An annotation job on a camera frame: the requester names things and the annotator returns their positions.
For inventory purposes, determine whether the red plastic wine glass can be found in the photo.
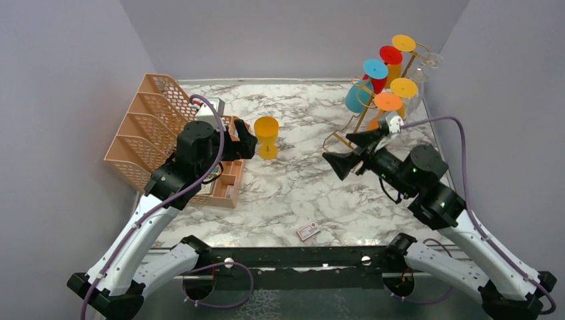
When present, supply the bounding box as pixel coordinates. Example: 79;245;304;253
362;45;390;94

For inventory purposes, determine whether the red white staples box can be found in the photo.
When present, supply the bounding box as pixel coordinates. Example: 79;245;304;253
296;222;320;242

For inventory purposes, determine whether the yellow plastic wine glass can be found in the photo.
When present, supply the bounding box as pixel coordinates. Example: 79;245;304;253
254;116;279;160

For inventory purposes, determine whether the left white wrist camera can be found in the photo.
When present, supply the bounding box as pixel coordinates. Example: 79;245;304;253
195;97;225;131

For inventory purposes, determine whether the blue plastic wine glass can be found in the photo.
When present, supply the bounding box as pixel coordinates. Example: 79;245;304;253
344;75;376;113

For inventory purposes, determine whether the gold wire wine glass rack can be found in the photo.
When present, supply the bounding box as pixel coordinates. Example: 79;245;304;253
322;35;443;151

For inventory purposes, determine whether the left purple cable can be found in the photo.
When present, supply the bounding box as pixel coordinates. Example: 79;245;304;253
79;93;256;320

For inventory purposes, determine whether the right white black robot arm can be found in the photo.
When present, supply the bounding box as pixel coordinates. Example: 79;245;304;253
322;129;556;319

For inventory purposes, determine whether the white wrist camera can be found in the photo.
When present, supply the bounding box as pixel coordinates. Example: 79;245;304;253
195;97;225;131
374;111;404;151

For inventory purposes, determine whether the yellow wine glass right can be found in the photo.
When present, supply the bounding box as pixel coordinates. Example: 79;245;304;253
390;77;419;119

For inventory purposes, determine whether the orange plastic wine glass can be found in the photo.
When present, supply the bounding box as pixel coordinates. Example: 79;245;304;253
365;92;404;131

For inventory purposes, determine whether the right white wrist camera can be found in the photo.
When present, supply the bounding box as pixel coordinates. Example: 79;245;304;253
374;111;404;151

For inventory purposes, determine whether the peach plastic file organizer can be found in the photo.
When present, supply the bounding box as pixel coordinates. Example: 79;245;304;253
104;73;245;208

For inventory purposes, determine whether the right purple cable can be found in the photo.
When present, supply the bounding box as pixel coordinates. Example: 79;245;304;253
381;116;558;315

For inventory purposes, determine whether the yellow wine glass top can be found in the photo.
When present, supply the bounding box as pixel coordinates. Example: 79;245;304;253
384;34;416;89

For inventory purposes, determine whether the clear wine glass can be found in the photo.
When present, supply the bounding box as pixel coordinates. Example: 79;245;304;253
403;52;444;119

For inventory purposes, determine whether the purple cable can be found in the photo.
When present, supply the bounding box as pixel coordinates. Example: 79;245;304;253
381;116;558;315
79;93;256;320

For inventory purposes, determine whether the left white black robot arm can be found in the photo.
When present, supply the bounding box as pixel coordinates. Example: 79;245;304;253
67;119;257;319

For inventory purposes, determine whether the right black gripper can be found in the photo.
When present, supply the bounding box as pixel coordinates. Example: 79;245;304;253
322;127;416;197

